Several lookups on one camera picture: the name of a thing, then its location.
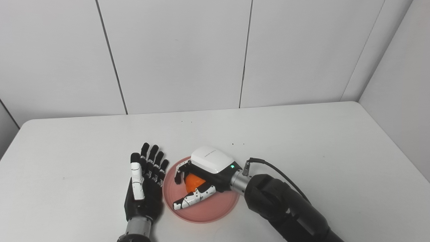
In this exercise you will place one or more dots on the pink round plate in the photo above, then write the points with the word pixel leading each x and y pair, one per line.
pixel 208 210

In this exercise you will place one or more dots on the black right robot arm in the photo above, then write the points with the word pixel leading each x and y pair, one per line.
pixel 285 211

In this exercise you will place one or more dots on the orange fruit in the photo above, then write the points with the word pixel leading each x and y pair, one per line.
pixel 194 182

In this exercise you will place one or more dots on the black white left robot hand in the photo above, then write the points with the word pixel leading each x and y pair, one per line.
pixel 149 198

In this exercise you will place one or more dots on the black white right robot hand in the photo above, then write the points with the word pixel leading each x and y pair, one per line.
pixel 215 163

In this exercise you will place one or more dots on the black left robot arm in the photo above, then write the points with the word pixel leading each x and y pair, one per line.
pixel 136 232

